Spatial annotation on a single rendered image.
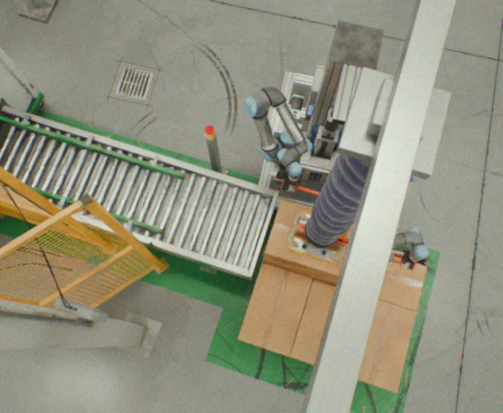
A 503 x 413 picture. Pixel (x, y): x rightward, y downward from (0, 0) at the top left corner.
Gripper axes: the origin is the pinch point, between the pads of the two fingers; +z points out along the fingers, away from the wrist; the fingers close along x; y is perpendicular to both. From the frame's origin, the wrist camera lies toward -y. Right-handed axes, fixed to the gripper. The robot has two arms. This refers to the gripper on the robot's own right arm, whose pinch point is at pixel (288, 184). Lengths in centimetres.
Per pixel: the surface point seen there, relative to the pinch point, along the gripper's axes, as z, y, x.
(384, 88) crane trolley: -188, 23, -23
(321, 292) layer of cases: 53, 47, -56
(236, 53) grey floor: 107, -90, 146
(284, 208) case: 13.1, 2.4, -13.4
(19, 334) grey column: -130, -76, -132
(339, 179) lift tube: -133, 22, -35
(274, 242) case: 13.3, 2.6, -38.3
